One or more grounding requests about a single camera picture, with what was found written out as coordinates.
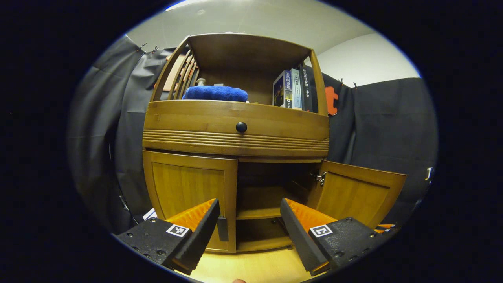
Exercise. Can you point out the dark blue upright book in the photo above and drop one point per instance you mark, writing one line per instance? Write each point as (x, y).
(279, 92)

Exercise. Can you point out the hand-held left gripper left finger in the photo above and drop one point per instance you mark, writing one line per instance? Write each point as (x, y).
(204, 236)

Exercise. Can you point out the metal door hinge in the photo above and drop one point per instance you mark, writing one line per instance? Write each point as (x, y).
(320, 177)

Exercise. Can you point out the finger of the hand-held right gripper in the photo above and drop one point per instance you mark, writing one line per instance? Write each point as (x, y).
(387, 226)

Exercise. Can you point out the wooden double-door shoe cabinet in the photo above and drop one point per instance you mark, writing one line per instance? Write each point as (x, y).
(251, 51)

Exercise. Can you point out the pale blue upright book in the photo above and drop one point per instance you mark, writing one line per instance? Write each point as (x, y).
(296, 88)

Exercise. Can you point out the inner wooden cabinet shelf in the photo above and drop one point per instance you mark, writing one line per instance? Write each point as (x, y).
(257, 213)

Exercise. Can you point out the round black drawer knob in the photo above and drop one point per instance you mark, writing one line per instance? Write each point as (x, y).
(241, 127)

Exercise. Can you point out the wooden shoe cabinet door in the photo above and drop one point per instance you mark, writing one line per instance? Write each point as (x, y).
(353, 192)
(184, 184)

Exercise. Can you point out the black backdrop cloth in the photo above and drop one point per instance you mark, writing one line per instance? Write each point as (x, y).
(102, 118)

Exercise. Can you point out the white spine book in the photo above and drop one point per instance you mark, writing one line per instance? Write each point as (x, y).
(150, 214)

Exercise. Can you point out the folded blue towel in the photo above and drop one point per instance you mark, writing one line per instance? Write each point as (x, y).
(216, 93)

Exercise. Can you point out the wooden cabinet drawer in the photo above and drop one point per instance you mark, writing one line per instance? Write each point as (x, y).
(188, 118)

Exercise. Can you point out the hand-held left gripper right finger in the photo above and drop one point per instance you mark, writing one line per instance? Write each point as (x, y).
(298, 239)

